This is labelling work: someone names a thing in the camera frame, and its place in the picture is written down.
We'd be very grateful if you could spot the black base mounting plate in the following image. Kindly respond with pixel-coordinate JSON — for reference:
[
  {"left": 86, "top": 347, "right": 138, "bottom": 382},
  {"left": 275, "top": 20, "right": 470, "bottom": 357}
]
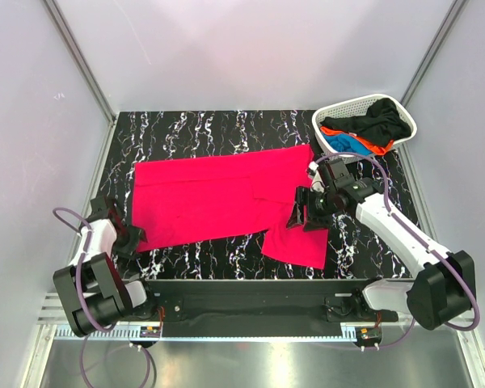
[{"left": 127, "top": 280, "right": 399, "bottom": 342}]

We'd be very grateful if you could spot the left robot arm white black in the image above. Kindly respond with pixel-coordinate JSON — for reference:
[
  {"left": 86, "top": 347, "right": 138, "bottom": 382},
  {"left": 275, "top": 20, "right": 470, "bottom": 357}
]
[{"left": 53, "top": 196, "right": 158, "bottom": 338}]

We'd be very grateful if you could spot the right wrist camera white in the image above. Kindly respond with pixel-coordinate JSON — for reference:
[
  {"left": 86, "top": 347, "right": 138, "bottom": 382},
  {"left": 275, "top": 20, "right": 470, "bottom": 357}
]
[{"left": 306, "top": 159, "right": 355, "bottom": 191}]

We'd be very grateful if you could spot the aluminium frame rail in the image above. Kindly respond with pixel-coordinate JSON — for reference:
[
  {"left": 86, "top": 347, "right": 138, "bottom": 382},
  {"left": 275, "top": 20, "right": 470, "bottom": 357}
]
[{"left": 36, "top": 293, "right": 478, "bottom": 324}]

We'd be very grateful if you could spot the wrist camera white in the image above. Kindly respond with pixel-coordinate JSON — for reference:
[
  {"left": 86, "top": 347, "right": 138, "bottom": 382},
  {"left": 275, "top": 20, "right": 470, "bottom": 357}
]
[
  {"left": 306, "top": 159, "right": 355, "bottom": 191},
  {"left": 87, "top": 196, "right": 118, "bottom": 222}
]

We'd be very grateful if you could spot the orange t shirt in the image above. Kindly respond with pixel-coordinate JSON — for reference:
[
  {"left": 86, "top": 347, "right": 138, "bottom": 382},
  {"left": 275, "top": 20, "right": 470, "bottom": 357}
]
[{"left": 320, "top": 127, "right": 394, "bottom": 156}]

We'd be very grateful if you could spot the blue t shirt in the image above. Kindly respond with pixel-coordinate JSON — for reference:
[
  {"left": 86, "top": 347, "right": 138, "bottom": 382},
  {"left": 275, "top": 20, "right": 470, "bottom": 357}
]
[{"left": 324, "top": 133, "right": 371, "bottom": 156}]

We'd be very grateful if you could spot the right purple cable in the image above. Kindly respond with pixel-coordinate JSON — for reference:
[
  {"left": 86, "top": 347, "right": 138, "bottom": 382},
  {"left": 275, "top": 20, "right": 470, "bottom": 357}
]
[{"left": 313, "top": 152, "right": 481, "bottom": 352}]

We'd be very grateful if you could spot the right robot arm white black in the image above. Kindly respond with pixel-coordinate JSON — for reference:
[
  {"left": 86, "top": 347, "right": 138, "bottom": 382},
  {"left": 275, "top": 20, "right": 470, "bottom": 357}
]
[{"left": 287, "top": 183, "right": 480, "bottom": 331}]

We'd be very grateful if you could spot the black t shirt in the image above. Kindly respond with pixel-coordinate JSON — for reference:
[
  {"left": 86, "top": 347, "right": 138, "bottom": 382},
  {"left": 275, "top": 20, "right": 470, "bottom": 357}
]
[{"left": 321, "top": 98, "right": 411, "bottom": 148}]

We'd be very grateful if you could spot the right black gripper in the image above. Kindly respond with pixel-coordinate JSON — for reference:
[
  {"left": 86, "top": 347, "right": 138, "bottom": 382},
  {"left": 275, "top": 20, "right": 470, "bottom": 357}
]
[{"left": 285, "top": 186, "right": 337, "bottom": 233}]

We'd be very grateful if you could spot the pink red t shirt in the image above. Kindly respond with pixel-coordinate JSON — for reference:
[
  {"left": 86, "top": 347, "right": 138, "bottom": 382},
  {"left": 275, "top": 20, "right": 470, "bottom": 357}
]
[{"left": 132, "top": 145, "right": 328, "bottom": 269}]

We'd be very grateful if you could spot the white plastic laundry basket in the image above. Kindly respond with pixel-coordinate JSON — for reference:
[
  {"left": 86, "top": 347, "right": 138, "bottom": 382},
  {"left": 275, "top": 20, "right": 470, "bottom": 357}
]
[{"left": 312, "top": 94, "right": 417, "bottom": 162}]

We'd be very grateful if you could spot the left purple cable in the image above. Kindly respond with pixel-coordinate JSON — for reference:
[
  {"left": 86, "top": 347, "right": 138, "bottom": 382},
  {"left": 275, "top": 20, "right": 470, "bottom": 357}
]
[{"left": 52, "top": 207, "right": 158, "bottom": 387}]

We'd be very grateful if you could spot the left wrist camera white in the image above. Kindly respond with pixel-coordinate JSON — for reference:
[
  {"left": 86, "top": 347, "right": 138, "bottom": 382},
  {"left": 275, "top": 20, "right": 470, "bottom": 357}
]
[{"left": 87, "top": 196, "right": 118, "bottom": 222}]

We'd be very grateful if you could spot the purple cable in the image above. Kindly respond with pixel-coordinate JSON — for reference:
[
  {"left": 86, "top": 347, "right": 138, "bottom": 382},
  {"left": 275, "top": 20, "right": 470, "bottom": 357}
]
[
  {"left": 313, "top": 152, "right": 481, "bottom": 352},
  {"left": 52, "top": 207, "right": 158, "bottom": 387}
]

